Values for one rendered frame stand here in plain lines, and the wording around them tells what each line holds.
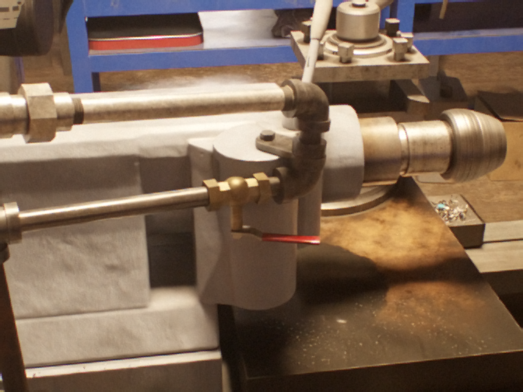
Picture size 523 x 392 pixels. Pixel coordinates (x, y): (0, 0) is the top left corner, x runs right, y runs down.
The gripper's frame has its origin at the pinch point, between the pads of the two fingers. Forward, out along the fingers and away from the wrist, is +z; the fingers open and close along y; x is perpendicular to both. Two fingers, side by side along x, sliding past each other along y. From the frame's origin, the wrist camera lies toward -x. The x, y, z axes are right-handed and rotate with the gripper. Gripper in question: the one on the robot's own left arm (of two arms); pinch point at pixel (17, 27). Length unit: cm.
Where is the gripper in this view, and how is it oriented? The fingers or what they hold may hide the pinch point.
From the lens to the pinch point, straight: 102.3
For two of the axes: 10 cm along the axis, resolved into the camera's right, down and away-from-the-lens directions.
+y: 10.0, -0.1, 0.2
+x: -0.2, 0.3, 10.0
